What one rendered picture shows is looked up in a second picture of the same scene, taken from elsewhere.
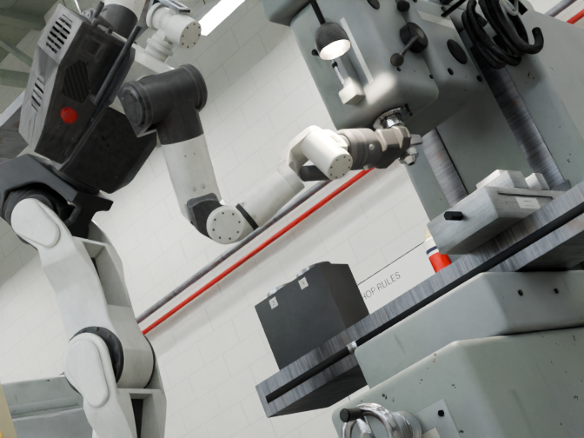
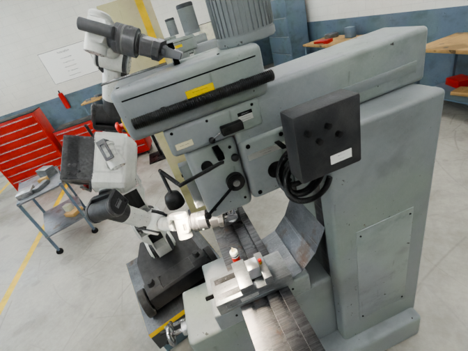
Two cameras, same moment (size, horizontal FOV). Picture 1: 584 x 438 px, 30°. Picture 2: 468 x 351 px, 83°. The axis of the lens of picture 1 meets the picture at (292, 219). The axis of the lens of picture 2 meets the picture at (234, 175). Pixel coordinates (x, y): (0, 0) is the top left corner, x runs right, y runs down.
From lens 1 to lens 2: 2.52 m
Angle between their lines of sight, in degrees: 67
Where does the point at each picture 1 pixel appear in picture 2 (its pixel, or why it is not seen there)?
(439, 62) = (253, 188)
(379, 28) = (207, 186)
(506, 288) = (228, 317)
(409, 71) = (225, 204)
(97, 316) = not seen: hidden behind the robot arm
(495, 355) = (210, 340)
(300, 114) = not seen: outside the picture
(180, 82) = (104, 215)
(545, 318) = not seen: hidden behind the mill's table
